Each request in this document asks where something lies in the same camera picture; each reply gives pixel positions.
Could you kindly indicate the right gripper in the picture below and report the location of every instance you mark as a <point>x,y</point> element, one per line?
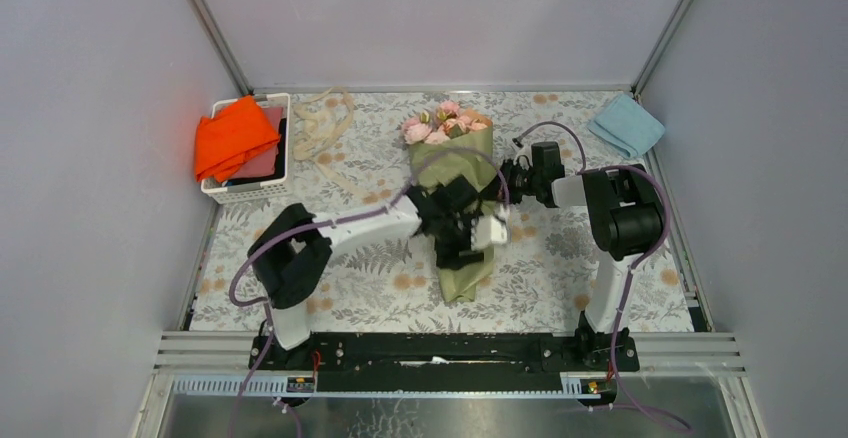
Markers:
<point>506,172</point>

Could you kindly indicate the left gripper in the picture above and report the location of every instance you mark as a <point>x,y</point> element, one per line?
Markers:
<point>447,257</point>

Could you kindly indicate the brown kraft wrapping paper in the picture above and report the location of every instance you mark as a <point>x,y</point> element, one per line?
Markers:
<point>459,285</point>

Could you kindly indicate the pink fake rose stem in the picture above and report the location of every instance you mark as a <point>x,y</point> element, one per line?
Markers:
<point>453,120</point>

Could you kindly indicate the beige ribbon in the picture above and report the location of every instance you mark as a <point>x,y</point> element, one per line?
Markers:
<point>324,137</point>

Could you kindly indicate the peach fake rose stem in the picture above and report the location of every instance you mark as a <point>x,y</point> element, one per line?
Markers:
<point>422,129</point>

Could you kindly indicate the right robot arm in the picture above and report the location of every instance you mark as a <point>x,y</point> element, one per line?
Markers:
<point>628,221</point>

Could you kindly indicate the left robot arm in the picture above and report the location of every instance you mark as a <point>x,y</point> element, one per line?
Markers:
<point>291,257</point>

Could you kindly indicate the floral patterned table mat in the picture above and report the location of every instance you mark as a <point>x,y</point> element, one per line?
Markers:
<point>540,282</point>

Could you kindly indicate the light blue cloth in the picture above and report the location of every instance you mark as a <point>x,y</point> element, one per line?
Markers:
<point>626,126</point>

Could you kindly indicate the white plastic basket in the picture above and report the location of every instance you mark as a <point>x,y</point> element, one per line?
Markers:
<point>270,186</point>

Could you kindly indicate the orange cloth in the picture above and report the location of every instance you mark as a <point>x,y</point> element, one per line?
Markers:
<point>236,134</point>

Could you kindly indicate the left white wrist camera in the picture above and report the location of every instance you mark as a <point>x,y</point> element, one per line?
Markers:
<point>491,230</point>

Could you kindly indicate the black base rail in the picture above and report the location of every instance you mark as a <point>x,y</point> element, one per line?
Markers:
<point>453,362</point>

